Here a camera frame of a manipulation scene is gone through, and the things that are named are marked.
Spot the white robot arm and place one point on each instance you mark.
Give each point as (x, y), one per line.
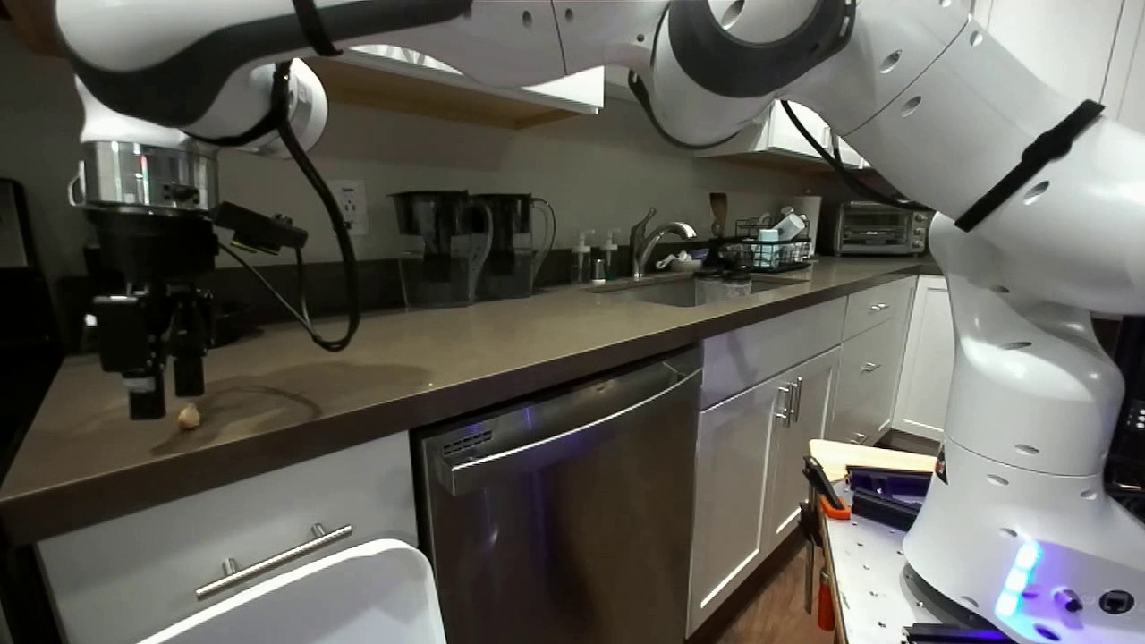
(1023, 238)

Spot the white upper wall cabinet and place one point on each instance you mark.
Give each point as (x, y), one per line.
(772, 138)

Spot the white plastic trash bin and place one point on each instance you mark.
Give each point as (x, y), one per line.
(307, 601)

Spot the chrome sink faucet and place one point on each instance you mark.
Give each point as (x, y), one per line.
(658, 241)

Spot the stainless steel dishwasher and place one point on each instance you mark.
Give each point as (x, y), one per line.
(573, 514)

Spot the wooden wall shelf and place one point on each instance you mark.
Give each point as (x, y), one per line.
(477, 94)

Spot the silver wrist mounting flange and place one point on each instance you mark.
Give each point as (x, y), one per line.
(144, 176)

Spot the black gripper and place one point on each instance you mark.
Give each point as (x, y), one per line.
(149, 254)

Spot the black case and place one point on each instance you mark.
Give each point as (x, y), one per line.
(892, 492)

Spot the white perforated robot table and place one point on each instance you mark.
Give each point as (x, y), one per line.
(862, 584)

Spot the white wall outlet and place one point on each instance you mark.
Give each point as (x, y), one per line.
(350, 204)

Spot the soap dispenser bottle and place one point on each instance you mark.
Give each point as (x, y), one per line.
(586, 260)

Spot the flat cardboard box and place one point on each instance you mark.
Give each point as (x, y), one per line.
(871, 454)

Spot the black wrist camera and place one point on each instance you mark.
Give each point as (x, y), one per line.
(256, 225)

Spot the black microwave oven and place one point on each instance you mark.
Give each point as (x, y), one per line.
(881, 225)

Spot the garlic clove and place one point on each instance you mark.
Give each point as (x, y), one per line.
(188, 416)

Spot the white double door cabinet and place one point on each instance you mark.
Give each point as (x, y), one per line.
(762, 478)

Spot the dish rack with dishes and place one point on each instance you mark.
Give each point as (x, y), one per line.
(781, 241)

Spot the white drawer base cabinet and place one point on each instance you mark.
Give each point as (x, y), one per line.
(153, 523)

